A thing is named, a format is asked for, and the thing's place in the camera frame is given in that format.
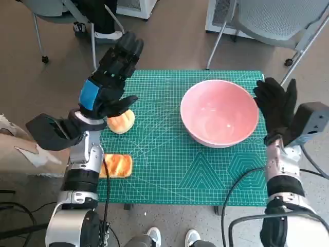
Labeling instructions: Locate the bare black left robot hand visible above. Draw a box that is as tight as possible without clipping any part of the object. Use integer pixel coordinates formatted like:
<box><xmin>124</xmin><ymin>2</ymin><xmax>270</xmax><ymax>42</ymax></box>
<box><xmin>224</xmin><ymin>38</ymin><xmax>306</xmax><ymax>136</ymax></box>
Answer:
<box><xmin>78</xmin><ymin>31</ymin><xmax>144</xmax><ymax>120</ymax></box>

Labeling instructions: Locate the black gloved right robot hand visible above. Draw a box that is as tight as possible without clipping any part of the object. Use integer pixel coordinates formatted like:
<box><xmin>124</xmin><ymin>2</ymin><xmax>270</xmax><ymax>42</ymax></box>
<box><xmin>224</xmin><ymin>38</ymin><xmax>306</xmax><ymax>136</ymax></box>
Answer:
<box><xmin>253</xmin><ymin>77</ymin><xmax>299</xmax><ymax>146</ymax></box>

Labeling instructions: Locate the round toy bread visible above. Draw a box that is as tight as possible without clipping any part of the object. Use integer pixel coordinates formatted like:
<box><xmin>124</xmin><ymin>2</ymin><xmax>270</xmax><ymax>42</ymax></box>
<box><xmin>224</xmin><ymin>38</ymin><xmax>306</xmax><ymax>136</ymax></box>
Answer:
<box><xmin>106</xmin><ymin>109</ymin><xmax>136</xmax><ymax>134</ymax></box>

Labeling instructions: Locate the pink bowl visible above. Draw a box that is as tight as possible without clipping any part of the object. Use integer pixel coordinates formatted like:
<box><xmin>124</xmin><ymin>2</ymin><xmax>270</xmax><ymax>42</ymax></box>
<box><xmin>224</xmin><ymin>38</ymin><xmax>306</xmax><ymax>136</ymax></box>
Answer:
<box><xmin>179</xmin><ymin>79</ymin><xmax>260</xmax><ymax>149</ymax></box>

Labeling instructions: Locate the oblong striped toy bread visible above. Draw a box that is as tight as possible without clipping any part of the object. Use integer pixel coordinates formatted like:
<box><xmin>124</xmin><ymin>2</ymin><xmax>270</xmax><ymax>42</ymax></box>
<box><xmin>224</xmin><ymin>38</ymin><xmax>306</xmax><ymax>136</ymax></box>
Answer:
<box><xmin>99</xmin><ymin>153</ymin><xmax>134</xmax><ymax>179</ymax></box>

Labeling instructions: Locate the person in black trousers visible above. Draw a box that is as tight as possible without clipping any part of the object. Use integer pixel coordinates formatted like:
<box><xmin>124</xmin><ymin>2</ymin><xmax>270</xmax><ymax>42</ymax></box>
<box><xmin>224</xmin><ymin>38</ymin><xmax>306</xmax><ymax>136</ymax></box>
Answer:
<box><xmin>60</xmin><ymin>0</ymin><xmax>124</xmax><ymax>41</ymax></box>

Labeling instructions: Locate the grey chair with person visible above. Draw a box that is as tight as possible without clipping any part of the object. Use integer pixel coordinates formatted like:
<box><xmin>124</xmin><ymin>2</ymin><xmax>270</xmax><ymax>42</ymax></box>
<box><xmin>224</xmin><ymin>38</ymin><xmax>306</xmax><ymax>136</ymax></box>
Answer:
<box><xmin>25</xmin><ymin>0</ymin><xmax>126</xmax><ymax>72</ymax></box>

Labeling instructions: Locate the empty grey mesh chair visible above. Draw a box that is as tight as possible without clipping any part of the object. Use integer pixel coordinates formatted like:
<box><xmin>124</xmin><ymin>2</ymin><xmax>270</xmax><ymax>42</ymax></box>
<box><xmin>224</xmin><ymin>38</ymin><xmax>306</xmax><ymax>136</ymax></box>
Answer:
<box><xmin>205</xmin><ymin>0</ymin><xmax>329</xmax><ymax>87</ymax></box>

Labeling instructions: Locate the green cutting mat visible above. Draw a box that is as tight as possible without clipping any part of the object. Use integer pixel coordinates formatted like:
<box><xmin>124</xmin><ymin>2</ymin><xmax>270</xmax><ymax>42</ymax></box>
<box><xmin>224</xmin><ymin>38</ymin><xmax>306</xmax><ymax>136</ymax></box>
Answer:
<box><xmin>97</xmin><ymin>69</ymin><xmax>269</xmax><ymax>206</ymax></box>

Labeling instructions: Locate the white cabinet with vent grille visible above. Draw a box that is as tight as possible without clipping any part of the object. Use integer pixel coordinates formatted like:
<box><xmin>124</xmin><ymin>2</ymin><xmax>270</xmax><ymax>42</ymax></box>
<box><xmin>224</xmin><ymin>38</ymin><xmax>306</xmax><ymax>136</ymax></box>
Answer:
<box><xmin>205</xmin><ymin>0</ymin><xmax>258</xmax><ymax>39</ymax></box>

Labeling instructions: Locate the person in tan trousers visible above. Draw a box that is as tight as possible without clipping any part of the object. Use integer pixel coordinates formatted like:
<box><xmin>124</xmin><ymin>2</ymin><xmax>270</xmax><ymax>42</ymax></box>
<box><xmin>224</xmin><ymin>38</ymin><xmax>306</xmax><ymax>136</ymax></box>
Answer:
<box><xmin>0</xmin><ymin>113</ymin><xmax>67</xmax><ymax>178</ymax></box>

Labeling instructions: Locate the white grey shoe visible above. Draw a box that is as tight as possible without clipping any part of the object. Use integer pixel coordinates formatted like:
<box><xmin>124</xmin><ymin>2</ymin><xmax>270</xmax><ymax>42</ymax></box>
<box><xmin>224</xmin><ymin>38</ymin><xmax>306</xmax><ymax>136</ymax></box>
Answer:
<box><xmin>146</xmin><ymin>226</ymin><xmax>162</xmax><ymax>247</ymax></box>
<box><xmin>185</xmin><ymin>228</ymin><xmax>201</xmax><ymax>247</ymax></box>

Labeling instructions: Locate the black device on floor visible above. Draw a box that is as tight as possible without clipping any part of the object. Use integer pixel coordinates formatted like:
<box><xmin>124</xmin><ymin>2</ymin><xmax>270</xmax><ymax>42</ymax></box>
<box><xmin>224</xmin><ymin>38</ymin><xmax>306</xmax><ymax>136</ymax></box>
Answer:
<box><xmin>99</xmin><ymin>220</ymin><xmax>111</xmax><ymax>247</ymax></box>

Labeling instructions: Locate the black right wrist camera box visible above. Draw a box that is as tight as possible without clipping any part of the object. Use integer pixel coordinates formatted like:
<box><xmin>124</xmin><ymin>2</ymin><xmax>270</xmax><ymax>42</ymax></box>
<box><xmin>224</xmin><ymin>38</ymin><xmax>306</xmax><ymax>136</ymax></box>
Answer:
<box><xmin>284</xmin><ymin>101</ymin><xmax>329</xmax><ymax>147</ymax></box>

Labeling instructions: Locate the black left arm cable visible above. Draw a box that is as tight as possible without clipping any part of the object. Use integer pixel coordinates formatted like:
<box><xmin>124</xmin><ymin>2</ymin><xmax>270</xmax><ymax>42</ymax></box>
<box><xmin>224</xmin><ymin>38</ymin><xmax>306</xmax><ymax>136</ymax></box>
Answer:
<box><xmin>102</xmin><ymin>158</ymin><xmax>111</xmax><ymax>247</ymax></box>

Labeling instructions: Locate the long black right arm cable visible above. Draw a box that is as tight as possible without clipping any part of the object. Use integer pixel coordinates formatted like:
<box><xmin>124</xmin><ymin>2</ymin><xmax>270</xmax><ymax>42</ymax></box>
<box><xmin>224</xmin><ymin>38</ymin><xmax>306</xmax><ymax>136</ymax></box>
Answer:
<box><xmin>221</xmin><ymin>166</ymin><xmax>267</xmax><ymax>247</ymax></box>

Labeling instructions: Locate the looped black right arm cable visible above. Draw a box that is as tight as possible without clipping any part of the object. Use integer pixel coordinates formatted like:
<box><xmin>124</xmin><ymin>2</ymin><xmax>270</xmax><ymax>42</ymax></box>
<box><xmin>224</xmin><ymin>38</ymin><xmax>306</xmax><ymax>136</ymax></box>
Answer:
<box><xmin>228</xmin><ymin>210</ymin><xmax>329</xmax><ymax>247</ymax></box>

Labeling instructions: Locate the black floor cable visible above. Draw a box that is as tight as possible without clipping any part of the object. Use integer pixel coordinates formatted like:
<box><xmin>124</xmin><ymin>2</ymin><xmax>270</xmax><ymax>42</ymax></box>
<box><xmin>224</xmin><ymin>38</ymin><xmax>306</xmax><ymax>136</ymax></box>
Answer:
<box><xmin>0</xmin><ymin>202</ymin><xmax>56</xmax><ymax>234</ymax></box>

